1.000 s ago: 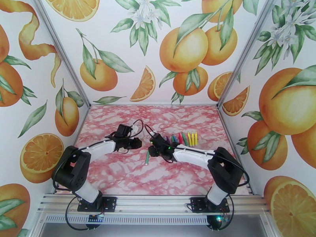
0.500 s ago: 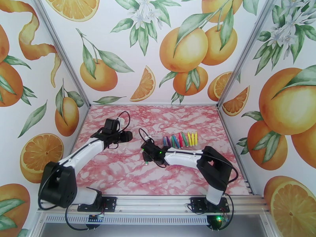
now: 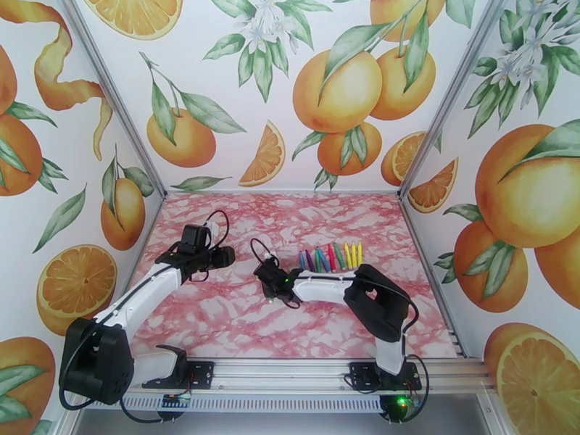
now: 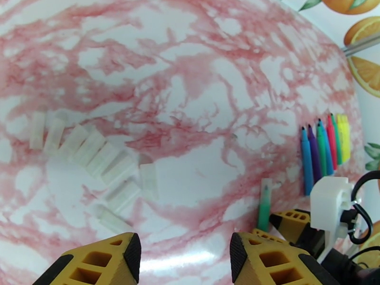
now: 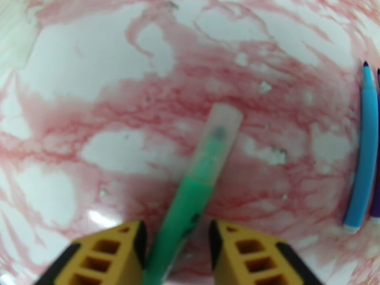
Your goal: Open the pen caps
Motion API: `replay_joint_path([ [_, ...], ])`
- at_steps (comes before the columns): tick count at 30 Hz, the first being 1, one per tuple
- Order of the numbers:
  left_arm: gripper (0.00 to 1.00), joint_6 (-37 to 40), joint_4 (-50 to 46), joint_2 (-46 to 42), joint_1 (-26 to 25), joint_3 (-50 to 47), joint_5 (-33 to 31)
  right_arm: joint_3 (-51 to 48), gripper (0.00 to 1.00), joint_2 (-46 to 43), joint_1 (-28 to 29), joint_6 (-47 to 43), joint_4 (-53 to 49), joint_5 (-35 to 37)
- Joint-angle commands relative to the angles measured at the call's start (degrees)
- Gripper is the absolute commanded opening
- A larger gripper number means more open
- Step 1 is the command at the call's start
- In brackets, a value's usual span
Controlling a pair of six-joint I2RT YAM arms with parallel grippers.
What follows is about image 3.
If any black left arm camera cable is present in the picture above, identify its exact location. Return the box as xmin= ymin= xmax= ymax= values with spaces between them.
xmin=57 ymin=210 xmax=231 ymax=411

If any small circuit board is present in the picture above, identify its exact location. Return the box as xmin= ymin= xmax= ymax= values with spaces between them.
xmin=157 ymin=392 xmax=191 ymax=408

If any black left base cable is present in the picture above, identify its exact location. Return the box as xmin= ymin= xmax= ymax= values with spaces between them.
xmin=118 ymin=388 xmax=191 ymax=425

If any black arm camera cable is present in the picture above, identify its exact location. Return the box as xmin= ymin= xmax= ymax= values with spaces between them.
xmin=250 ymin=238 xmax=420 ymax=357
xmin=57 ymin=210 xmax=231 ymax=411

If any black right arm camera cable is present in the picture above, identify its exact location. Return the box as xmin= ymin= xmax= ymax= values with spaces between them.
xmin=250 ymin=238 xmax=420 ymax=357

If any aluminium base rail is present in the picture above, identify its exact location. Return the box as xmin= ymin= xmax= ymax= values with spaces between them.
xmin=67 ymin=356 xmax=497 ymax=394

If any black round hub with LED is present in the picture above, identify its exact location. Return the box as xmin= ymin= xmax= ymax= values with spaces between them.
xmin=379 ymin=392 xmax=420 ymax=423

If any aluminium corner post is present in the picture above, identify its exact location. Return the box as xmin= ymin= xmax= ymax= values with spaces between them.
xmin=397 ymin=0 xmax=510 ymax=196
xmin=56 ymin=0 xmax=167 ymax=196

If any perforated metal vent strip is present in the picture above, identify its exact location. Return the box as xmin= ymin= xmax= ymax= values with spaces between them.
xmin=81 ymin=394 xmax=384 ymax=414

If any black base cable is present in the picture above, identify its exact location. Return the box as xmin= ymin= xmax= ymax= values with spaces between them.
xmin=405 ymin=354 xmax=434 ymax=423
xmin=118 ymin=388 xmax=191 ymax=425

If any aluminium side rail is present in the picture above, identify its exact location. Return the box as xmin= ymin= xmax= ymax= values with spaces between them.
xmin=400 ymin=195 xmax=468 ymax=359

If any black right base cable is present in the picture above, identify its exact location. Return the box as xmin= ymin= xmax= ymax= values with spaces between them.
xmin=405 ymin=354 xmax=434 ymax=423

